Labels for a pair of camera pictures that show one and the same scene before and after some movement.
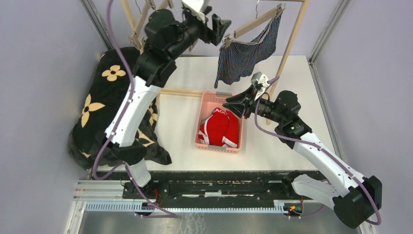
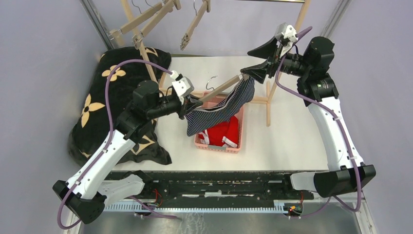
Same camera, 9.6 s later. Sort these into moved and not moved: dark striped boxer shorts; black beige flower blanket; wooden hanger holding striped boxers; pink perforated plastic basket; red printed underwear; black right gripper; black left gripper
Moved: black left gripper; wooden hanger holding striped boxers; black right gripper; dark striped boxer shorts
Not moved: pink perforated plastic basket; black beige flower blanket; red printed underwear
